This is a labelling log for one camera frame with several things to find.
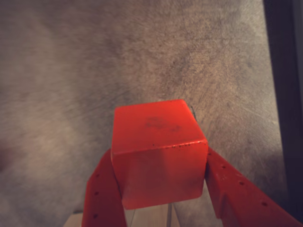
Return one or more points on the wooden shape sorter box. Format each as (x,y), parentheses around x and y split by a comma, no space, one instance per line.
(151,217)

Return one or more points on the red wooden cube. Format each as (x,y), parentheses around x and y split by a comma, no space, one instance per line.
(156,151)

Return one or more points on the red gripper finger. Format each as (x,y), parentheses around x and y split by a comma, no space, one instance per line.
(239,203)
(101,196)

